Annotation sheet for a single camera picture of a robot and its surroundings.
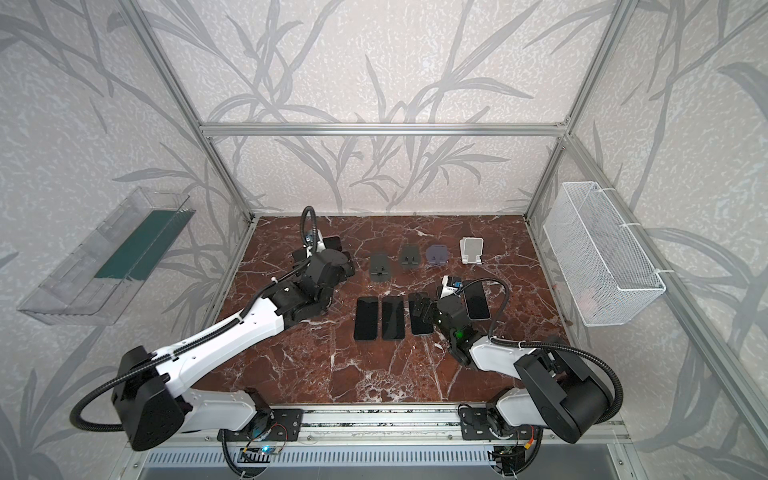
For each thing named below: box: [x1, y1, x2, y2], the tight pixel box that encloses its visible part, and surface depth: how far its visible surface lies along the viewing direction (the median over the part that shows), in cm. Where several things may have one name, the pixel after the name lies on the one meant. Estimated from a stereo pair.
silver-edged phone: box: [408, 292, 434, 335], surface depth 82 cm
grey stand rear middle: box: [400, 244, 421, 269], surface depth 107 cm
